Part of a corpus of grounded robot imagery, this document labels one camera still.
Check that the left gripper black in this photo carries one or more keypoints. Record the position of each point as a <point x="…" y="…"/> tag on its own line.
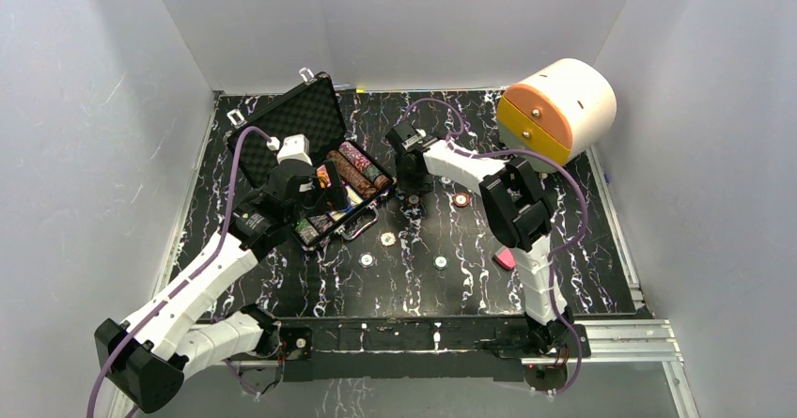
<point x="325" y="193"/>

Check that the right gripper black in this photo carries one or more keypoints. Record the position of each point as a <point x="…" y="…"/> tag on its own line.
<point x="408" y="186"/>

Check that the red white poker chip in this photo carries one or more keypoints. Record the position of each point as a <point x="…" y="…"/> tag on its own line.
<point x="387" y="239"/>

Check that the dark red poker chip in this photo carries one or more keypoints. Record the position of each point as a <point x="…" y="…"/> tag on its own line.
<point x="461" y="200"/>

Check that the black poker chip case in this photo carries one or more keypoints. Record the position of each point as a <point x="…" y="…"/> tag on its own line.
<point x="310" y="108"/>

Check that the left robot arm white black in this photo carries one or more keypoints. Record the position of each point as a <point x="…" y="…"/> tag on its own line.
<point x="151" y="352"/>

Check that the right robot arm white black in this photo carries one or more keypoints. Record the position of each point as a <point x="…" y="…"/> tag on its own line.
<point x="518" y="213"/>

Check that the brown chip row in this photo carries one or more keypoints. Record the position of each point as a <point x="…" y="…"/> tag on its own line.
<point x="352" y="175"/>

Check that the blue orange chip row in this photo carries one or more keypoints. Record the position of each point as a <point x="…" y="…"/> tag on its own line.
<point x="322" y="223"/>

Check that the purple green chip row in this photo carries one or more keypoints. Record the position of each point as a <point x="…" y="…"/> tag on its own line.
<point x="364" y="165"/>

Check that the red green chip row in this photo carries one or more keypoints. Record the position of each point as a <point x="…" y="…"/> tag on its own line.
<point x="306" y="232"/>

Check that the blue white poker chip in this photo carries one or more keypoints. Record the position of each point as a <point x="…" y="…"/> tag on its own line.
<point x="366" y="260"/>

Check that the green poker chip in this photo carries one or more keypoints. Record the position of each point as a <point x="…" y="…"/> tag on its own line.
<point x="440" y="263"/>

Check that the pink dealer button block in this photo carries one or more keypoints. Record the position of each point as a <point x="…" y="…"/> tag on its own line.
<point x="504" y="259"/>

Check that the round orange yellow drawer cabinet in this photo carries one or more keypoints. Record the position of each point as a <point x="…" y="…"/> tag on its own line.
<point x="557" y="112"/>

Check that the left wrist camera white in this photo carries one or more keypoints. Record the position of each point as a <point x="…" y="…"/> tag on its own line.
<point x="291" y="148"/>

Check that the aluminium rail frame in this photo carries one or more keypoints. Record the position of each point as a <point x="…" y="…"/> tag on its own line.
<point x="636" y="340"/>

